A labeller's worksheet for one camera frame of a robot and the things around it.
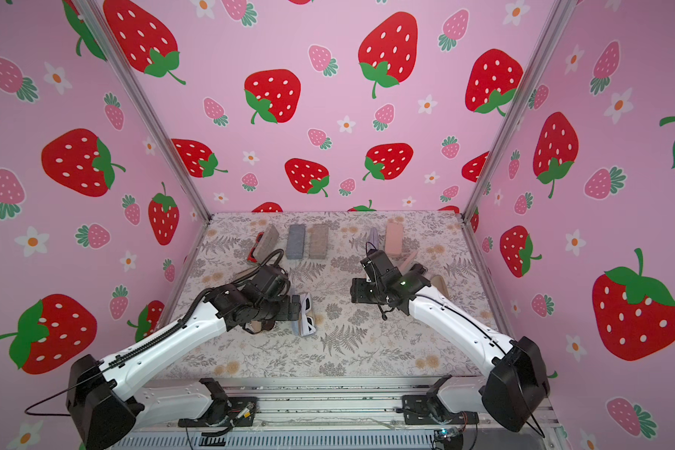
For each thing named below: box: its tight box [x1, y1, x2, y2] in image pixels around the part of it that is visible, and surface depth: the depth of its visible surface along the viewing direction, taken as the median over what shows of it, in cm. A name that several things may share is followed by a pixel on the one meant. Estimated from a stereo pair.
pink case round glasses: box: [384, 215, 405, 256], surface depth 117 cm
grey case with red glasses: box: [247, 223, 280, 264], surface depth 106 cm
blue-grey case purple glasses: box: [285, 224, 306, 260], surface depth 113 cm
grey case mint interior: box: [307, 224, 329, 260], surface depth 113 cm
